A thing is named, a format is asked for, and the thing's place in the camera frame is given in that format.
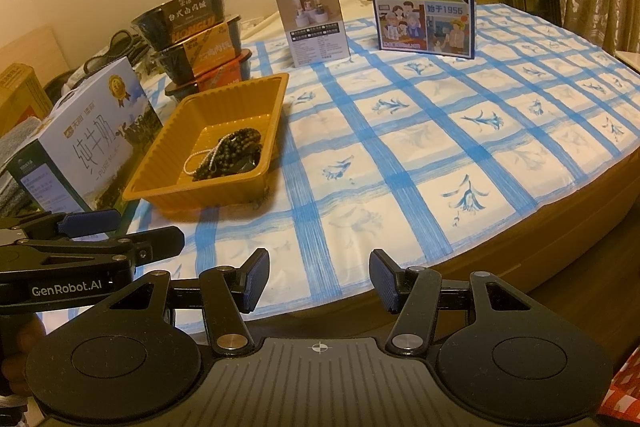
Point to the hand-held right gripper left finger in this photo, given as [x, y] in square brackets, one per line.
[255, 279]

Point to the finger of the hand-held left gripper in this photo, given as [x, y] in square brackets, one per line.
[150, 244]
[85, 222]

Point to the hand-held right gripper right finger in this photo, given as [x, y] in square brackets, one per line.
[382, 279]

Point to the orange plastic tray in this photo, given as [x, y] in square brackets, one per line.
[165, 167]

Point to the person's left hand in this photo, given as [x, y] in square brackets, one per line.
[25, 337]

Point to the pale blue milk box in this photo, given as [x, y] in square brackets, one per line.
[85, 142]

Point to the grey towel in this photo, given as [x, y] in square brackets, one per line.
[15, 157]

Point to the taped brown cardboard box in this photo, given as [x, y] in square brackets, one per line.
[20, 99]

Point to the blue checked tablecloth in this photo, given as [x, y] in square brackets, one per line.
[425, 132]

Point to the light wooden board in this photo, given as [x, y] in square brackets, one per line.
[30, 49]

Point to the dark red instant food bowl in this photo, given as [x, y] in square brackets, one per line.
[220, 77]

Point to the black orange instant food bowl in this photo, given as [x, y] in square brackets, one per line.
[200, 52]

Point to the small white product box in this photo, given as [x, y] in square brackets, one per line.
[315, 27]

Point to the red patterned bag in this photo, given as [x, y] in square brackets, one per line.
[625, 392]

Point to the pale side table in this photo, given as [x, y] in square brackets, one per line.
[629, 59]

